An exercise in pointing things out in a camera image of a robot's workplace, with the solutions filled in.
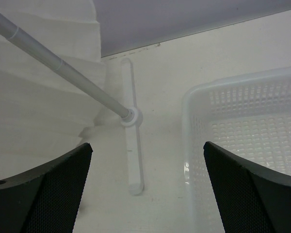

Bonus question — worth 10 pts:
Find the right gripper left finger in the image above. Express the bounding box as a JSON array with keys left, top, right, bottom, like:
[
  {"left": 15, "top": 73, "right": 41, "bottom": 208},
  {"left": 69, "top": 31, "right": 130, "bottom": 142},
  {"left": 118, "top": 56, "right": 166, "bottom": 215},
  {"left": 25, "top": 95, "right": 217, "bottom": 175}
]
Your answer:
[{"left": 0, "top": 143, "right": 92, "bottom": 233}]

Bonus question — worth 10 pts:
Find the clear plastic basket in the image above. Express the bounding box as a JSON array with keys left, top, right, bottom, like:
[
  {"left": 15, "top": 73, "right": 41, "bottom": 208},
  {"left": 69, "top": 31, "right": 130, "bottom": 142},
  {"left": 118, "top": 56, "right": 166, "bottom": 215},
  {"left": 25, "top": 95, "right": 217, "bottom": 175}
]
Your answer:
[{"left": 182, "top": 67, "right": 291, "bottom": 233}]

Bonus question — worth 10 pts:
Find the white skirt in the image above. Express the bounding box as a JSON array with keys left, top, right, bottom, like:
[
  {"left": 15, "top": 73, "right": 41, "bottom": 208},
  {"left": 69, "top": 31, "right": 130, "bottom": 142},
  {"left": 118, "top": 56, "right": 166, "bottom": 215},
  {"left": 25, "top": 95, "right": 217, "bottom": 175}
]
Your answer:
[{"left": 0, "top": 0, "right": 106, "bottom": 180}]

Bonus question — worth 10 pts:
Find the white and silver clothes rack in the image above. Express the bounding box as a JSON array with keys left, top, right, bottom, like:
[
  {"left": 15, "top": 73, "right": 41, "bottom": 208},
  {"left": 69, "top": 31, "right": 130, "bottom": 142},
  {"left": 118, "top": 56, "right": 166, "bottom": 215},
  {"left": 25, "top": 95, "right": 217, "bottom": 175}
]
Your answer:
[{"left": 0, "top": 13, "right": 144, "bottom": 196}]

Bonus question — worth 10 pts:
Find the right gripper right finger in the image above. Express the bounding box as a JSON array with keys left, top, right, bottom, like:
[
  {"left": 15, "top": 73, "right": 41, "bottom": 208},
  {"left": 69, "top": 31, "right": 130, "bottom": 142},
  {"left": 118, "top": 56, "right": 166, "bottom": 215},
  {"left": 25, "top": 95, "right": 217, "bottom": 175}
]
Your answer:
[{"left": 204, "top": 141, "right": 291, "bottom": 233}]

